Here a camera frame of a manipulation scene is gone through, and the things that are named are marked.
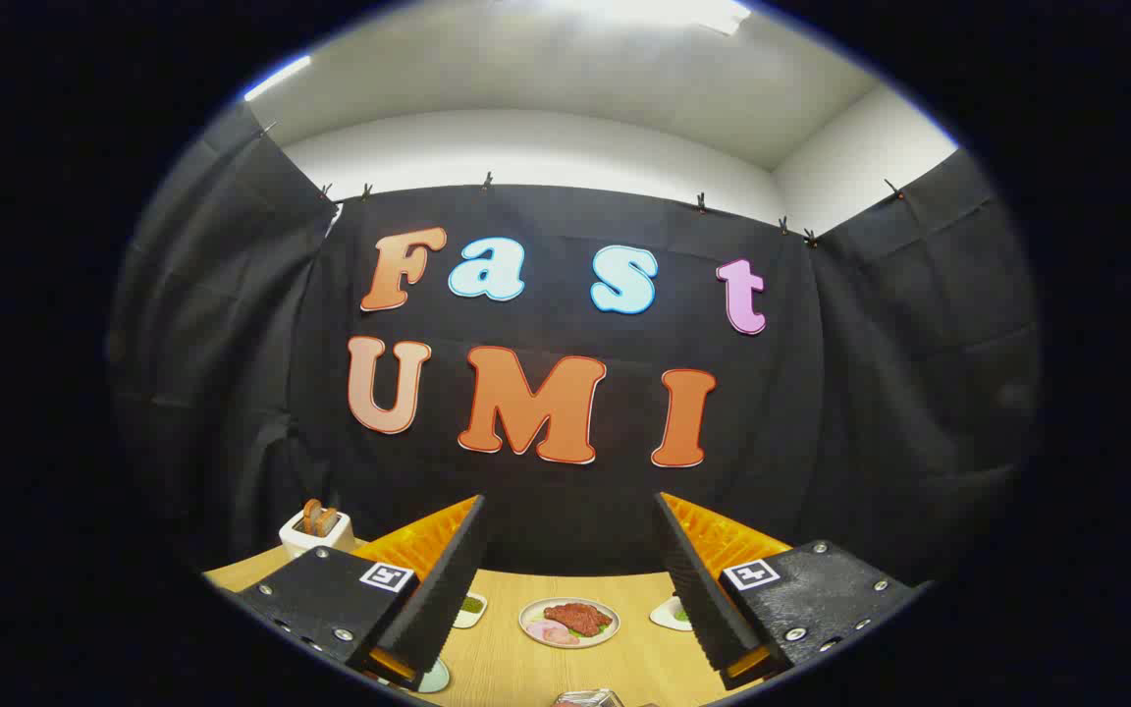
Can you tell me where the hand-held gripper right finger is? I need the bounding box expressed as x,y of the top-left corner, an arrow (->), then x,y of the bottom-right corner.
654,491 -> 925,691

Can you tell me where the white toaster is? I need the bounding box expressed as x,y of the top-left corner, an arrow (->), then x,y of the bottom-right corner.
279,509 -> 357,560

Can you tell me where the grey plate with food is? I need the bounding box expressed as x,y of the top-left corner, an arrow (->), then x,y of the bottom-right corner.
518,597 -> 621,649

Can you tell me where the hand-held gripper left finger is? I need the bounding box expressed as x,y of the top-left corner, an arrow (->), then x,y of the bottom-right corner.
227,494 -> 488,691

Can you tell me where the row of cloth clips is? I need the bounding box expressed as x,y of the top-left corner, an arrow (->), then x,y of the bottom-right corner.
256,118 -> 907,248

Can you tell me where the white square coaster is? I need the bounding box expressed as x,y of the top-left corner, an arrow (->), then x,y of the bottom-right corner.
649,595 -> 694,631

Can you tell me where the brown steak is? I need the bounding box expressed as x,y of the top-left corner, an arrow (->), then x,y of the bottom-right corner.
543,602 -> 614,636

